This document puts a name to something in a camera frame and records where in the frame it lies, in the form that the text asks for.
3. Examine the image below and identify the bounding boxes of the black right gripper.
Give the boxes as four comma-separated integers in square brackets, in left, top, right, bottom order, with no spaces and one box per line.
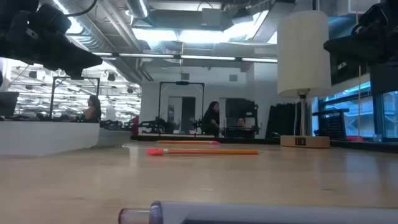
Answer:
[323,0,398,66]

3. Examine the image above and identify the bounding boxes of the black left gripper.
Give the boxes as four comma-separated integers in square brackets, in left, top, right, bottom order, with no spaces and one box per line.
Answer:
[0,0,103,80]

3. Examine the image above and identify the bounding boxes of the orange pencil pink eraser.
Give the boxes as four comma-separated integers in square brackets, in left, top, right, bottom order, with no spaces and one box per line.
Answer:
[157,140,220,145]
[146,147,260,157]

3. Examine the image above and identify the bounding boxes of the grey purple pen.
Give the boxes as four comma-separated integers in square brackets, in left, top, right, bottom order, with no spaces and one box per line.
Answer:
[118,200,398,224]

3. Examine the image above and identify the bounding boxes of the white shade wooden base lamp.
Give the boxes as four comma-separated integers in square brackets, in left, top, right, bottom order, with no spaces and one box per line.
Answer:
[276,10,332,149]

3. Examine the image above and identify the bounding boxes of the dark monitor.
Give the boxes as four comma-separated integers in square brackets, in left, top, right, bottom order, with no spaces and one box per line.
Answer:
[0,91,20,118]

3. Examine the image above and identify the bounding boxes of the black perforated crate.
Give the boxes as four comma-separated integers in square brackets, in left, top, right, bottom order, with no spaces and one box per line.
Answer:
[312,108,350,139]

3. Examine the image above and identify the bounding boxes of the black curtain screen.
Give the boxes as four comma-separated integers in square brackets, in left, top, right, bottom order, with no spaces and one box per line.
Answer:
[266,102,313,139]

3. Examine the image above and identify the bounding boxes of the linear ceiling light fixture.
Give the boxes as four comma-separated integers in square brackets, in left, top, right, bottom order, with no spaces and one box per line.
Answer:
[93,52,278,64]

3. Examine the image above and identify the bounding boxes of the black shelving cart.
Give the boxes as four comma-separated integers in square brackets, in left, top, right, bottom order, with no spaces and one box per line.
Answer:
[224,98,260,138]

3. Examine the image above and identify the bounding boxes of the black rig frame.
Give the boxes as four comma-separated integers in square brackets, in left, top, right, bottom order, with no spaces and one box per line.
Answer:
[49,76,101,121]
[157,81,206,125]

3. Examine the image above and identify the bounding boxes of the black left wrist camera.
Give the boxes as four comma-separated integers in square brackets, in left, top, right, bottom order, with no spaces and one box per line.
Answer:
[30,3,73,38]

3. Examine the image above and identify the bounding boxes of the black left camera cable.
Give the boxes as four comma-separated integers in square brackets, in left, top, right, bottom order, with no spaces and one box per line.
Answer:
[63,0,99,18]

